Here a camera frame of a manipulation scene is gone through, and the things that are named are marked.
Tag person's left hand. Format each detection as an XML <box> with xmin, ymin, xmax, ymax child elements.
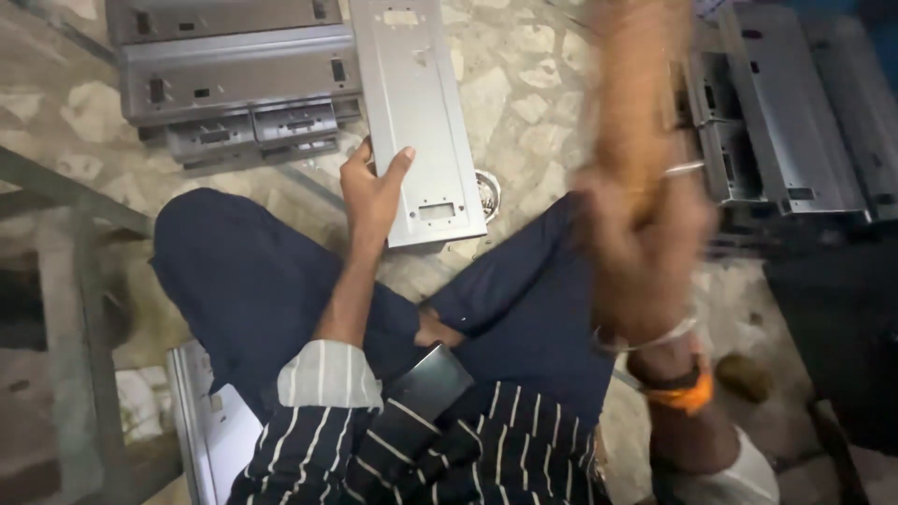
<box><xmin>340</xmin><ymin>137</ymin><xmax>417</xmax><ymax>248</ymax></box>

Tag person's right hand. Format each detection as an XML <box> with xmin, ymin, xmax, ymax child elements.
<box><xmin>571</xmin><ymin>166</ymin><xmax>718</xmax><ymax>346</ymax></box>

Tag brown wooden mallet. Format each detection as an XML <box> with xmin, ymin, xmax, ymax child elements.
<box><xmin>586</xmin><ymin>0</ymin><xmax>697</xmax><ymax>220</ymax></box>

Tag long grey metal panel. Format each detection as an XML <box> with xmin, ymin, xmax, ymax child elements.
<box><xmin>348</xmin><ymin>0</ymin><xmax>488</xmax><ymax>249</ymax></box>

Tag small steel bowl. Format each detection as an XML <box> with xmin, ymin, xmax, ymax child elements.
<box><xmin>473</xmin><ymin>170</ymin><xmax>503</xmax><ymax>224</ymax></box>

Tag silver bangle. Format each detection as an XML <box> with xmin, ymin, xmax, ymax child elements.
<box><xmin>594</xmin><ymin>316</ymin><xmax>701</xmax><ymax>354</ymax></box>

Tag orange wrist thread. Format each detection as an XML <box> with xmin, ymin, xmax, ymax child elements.
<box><xmin>640</xmin><ymin>370</ymin><xmax>715</xmax><ymax>416</ymax></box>

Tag person's bare foot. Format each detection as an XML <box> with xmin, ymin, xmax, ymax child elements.
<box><xmin>414</xmin><ymin>307</ymin><xmax>467</xmax><ymax>349</ymax></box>

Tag stack of grey metal housings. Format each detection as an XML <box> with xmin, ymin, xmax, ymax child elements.
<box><xmin>670</xmin><ymin>0</ymin><xmax>898</xmax><ymax>225</ymax></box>

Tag brown round lump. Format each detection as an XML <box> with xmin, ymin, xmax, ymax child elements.
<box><xmin>716</xmin><ymin>353</ymin><xmax>774</xmax><ymax>405</ymax></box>

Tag dark grey metal plate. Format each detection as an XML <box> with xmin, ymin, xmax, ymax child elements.
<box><xmin>389</xmin><ymin>342</ymin><xmax>477</xmax><ymax>423</ymax></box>

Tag black bulky object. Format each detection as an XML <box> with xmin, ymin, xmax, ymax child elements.
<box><xmin>763</xmin><ymin>235</ymin><xmax>898</xmax><ymax>453</ymax></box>

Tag person's striped shirt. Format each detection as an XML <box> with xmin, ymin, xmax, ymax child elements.
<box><xmin>226</xmin><ymin>340</ymin><xmax>781</xmax><ymax>505</ymax></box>

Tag person's navy trousers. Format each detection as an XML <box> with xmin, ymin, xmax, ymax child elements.
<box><xmin>149</xmin><ymin>187</ymin><xmax>618</xmax><ymax>429</ymax></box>

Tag grey metal channel panel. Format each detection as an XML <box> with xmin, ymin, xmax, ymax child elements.
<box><xmin>117</xmin><ymin>27</ymin><xmax>364</xmax><ymax>129</ymax></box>
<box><xmin>104</xmin><ymin>0</ymin><xmax>346</xmax><ymax>47</ymax></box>

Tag white coated metal panel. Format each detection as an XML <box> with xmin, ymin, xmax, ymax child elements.
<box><xmin>166</xmin><ymin>340</ymin><xmax>265</xmax><ymax>505</ymax></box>

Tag small grey metal bracket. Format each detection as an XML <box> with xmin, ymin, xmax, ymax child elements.
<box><xmin>250</xmin><ymin>98</ymin><xmax>342</xmax><ymax>150</ymax></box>
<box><xmin>163</xmin><ymin>112</ymin><xmax>258</xmax><ymax>166</ymax></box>

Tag grey angle iron frame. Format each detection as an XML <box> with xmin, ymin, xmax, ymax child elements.
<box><xmin>0</xmin><ymin>144</ymin><xmax>185</xmax><ymax>505</ymax></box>

